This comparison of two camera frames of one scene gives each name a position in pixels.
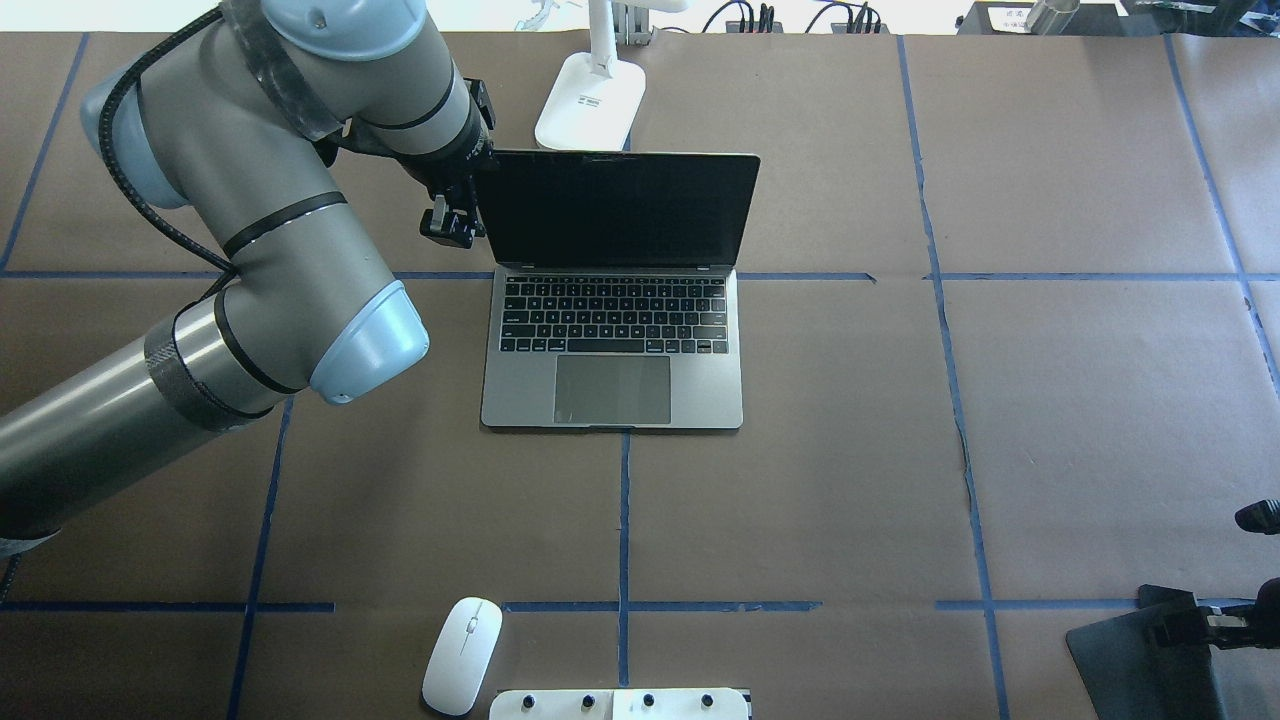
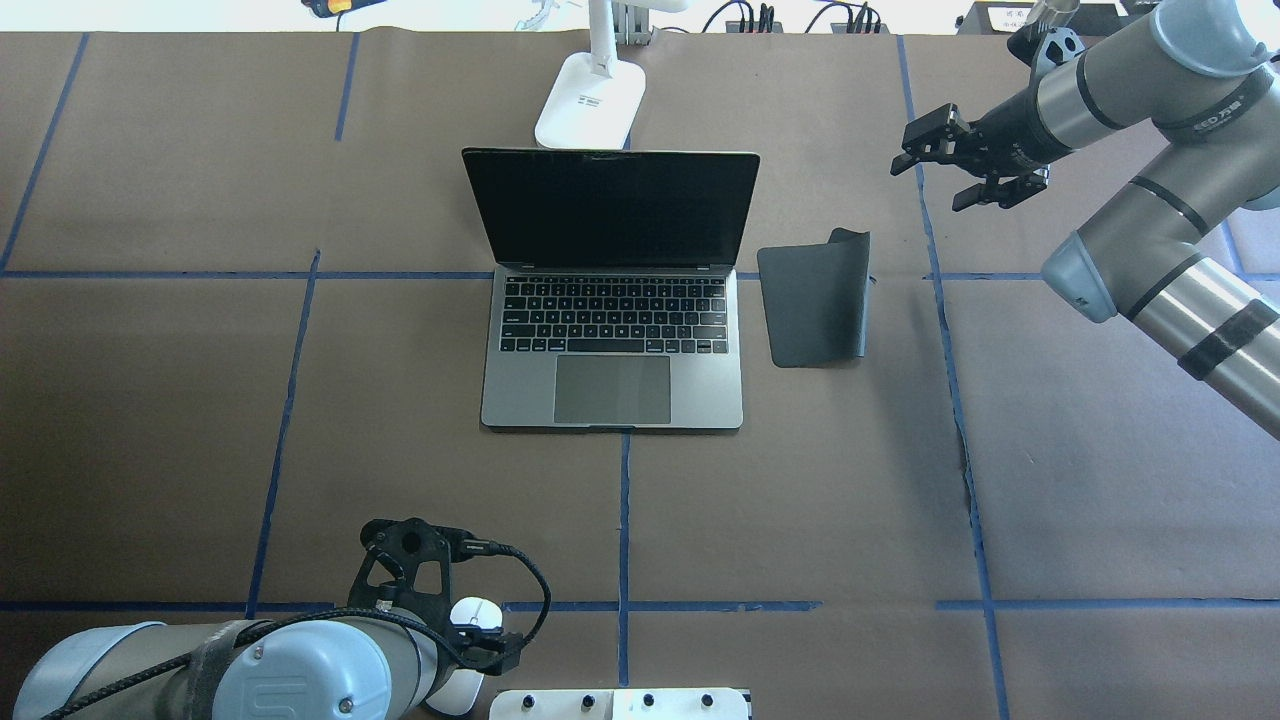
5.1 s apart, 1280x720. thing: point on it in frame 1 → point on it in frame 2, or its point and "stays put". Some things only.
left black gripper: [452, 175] → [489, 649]
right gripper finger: [1225, 631] → [930, 137]
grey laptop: [615, 302] stays put
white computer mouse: [461, 655] stays put
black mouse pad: [1151, 663] → [816, 299]
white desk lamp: [594, 107] stays put
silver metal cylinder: [1050, 17] stays put
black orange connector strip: [864, 24] stays put
